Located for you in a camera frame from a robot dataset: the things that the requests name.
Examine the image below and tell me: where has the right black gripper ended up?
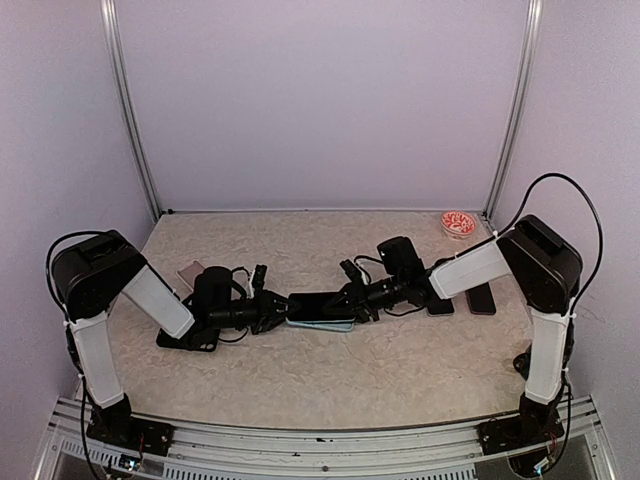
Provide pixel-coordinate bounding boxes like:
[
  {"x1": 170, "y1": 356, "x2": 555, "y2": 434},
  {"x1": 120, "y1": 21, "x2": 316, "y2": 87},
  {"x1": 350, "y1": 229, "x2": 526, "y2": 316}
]
[{"x1": 323, "y1": 273, "x2": 406, "y2": 323}]

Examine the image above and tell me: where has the front aluminium rail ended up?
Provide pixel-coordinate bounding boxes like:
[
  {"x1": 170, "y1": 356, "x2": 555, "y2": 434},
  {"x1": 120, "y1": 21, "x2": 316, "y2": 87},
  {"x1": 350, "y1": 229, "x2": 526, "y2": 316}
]
[{"x1": 34, "y1": 397, "x2": 621, "y2": 479}]

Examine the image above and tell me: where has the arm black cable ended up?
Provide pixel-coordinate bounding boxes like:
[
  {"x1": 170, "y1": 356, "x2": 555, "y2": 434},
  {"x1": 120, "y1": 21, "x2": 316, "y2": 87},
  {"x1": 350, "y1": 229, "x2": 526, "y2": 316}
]
[
  {"x1": 45, "y1": 229, "x2": 114, "y2": 326},
  {"x1": 509, "y1": 172, "x2": 605, "y2": 311}
]

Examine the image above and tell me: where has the light blue phone case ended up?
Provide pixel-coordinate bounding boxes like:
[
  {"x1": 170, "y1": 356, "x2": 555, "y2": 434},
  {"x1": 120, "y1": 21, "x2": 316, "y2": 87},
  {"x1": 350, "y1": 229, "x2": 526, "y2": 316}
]
[{"x1": 286, "y1": 319, "x2": 354, "y2": 333}]

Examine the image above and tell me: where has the dark green mug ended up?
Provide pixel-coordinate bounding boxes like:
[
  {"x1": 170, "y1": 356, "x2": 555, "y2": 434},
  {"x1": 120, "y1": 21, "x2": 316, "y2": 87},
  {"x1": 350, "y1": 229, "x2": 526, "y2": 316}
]
[{"x1": 512, "y1": 352, "x2": 530, "y2": 380}]

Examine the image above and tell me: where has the black phone case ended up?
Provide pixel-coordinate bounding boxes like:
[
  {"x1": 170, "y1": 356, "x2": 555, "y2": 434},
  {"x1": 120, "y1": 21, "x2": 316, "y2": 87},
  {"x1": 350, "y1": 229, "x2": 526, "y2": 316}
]
[{"x1": 156, "y1": 328, "x2": 220, "y2": 353}]

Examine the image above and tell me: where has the pink clear phone case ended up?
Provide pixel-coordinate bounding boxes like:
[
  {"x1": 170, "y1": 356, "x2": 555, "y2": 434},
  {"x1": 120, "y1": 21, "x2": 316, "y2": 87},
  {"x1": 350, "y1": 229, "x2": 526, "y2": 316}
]
[{"x1": 176, "y1": 261, "x2": 205, "y2": 289}]

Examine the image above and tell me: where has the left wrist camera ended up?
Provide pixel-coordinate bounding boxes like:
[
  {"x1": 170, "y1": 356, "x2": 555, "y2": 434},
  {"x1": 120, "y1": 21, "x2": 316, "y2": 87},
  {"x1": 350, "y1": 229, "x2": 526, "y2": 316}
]
[{"x1": 248, "y1": 264, "x2": 267, "y2": 298}]

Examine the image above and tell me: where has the black phone red edge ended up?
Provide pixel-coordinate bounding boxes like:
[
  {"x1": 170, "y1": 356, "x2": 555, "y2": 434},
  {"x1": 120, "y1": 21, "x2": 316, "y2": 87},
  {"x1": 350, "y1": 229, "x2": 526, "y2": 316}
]
[{"x1": 465, "y1": 283, "x2": 497, "y2": 316}]

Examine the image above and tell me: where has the red white patterned bowl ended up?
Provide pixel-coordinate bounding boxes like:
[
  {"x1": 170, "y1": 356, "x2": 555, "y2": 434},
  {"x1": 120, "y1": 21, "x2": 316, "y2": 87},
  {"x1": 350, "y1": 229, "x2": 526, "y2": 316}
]
[{"x1": 441, "y1": 210, "x2": 477, "y2": 239}]

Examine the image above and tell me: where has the aluminium frame post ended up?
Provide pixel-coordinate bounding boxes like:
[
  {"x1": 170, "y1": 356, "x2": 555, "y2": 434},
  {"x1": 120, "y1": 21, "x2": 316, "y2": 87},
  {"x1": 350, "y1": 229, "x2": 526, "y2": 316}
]
[
  {"x1": 100, "y1": 0, "x2": 163, "y2": 222},
  {"x1": 482, "y1": 0, "x2": 544, "y2": 224}
]

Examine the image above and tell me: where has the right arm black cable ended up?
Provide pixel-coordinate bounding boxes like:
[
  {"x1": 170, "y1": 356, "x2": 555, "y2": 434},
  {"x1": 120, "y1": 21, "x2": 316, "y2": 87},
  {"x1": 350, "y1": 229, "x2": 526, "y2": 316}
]
[{"x1": 509, "y1": 172, "x2": 605, "y2": 311}]

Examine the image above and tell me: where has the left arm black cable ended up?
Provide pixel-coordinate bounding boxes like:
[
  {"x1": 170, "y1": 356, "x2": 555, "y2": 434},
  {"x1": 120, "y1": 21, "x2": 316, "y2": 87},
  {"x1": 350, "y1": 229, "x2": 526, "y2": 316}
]
[{"x1": 45, "y1": 229, "x2": 114, "y2": 326}]

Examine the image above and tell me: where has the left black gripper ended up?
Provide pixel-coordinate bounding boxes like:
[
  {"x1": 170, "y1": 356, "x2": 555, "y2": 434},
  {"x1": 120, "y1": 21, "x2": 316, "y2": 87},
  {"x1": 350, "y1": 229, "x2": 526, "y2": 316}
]
[{"x1": 211, "y1": 287, "x2": 302, "y2": 334}]

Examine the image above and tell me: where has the left aluminium frame post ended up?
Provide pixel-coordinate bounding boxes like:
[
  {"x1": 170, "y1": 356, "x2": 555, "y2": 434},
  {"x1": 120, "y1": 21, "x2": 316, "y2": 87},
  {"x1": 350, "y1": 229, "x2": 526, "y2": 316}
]
[{"x1": 100, "y1": 0, "x2": 163, "y2": 222}]

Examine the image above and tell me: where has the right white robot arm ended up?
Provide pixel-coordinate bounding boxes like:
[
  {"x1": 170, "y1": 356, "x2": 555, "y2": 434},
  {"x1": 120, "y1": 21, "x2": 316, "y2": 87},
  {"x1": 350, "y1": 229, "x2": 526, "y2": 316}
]
[{"x1": 323, "y1": 215, "x2": 583, "y2": 444}]

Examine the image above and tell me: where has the teal green phone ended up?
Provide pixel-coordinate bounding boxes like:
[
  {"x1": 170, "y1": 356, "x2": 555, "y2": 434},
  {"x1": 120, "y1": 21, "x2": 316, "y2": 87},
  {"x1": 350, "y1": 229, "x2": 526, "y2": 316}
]
[{"x1": 286, "y1": 292, "x2": 355, "y2": 323}]

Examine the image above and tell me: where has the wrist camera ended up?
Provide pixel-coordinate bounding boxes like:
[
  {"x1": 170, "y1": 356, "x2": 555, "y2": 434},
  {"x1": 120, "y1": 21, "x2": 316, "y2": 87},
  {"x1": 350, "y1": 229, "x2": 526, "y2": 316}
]
[
  {"x1": 340, "y1": 259, "x2": 370, "y2": 285},
  {"x1": 248, "y1": 264, "x2": 267, "y2": 298}
]

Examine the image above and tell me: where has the black phone silver edge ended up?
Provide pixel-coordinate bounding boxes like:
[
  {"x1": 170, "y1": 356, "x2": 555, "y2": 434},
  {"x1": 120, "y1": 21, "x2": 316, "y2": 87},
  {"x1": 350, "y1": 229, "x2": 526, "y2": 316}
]
[{"x1": 426, "y1": 298, "x2": 455, "y2": 317}]

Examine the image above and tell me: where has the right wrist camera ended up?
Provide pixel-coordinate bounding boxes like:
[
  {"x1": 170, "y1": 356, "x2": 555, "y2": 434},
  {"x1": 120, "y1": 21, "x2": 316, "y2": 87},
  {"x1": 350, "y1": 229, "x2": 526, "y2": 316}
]
[{"x1": 340, "y1": 259, "x2": 370, "y2": 285}]

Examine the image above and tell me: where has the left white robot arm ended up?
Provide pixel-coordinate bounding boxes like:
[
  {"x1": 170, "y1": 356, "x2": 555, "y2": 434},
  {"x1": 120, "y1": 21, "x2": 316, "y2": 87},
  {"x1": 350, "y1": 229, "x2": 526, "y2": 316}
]
[{"x1": 45, "y1": 230, "x2": 300, "y2": 445}]

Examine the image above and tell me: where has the right aluminium frame post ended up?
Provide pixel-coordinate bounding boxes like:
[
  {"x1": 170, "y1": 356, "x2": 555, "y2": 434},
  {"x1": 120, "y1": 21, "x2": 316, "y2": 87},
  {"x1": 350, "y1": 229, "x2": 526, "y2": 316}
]
[{"x1": 482, "y1": 0, "x2": 544, "y2": 224}]

